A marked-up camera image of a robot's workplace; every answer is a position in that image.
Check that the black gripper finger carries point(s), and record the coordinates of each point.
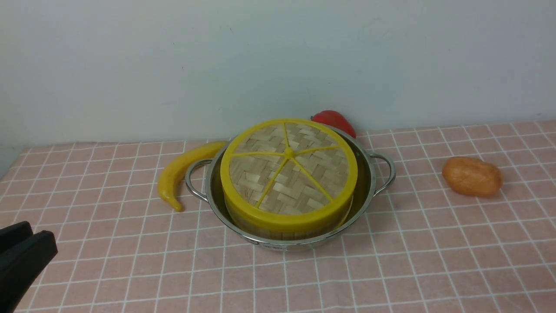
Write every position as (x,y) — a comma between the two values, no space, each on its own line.
(15,234)

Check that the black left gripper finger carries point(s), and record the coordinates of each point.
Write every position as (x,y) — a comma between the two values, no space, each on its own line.
(21,265)

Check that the yellow woven steamer lid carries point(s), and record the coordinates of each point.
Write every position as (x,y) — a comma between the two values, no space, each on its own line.
(288,162)

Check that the yellow bamboo steamer basket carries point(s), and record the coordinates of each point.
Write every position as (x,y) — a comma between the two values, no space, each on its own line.
(289,223)

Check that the stainless steel pot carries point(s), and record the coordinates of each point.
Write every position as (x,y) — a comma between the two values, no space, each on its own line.
(366,190)

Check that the yellow banana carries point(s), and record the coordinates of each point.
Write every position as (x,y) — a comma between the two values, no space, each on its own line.
(175,171)

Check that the red pepper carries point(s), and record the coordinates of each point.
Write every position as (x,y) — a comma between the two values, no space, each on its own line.
(334,119)

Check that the pink checkered tablecloth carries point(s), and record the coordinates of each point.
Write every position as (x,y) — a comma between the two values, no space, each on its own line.
(421,247)

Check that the orange brown potato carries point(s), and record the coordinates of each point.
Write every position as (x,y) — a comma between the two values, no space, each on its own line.
(472,176)

